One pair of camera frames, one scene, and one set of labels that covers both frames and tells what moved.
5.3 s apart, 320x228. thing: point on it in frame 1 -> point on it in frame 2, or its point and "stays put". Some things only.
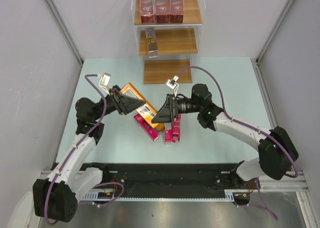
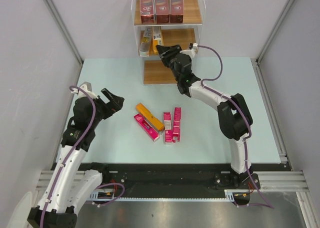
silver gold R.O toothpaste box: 153,50 -> 145,42
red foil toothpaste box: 147,13 stays put
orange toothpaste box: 146,111 -> 156,40
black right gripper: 169,110 -> 171,51
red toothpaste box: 162,3 stays put
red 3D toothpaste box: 176,6 stays put
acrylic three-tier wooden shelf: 169,20 stays put
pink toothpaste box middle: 168,133 stays put
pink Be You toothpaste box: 150,130 stays put
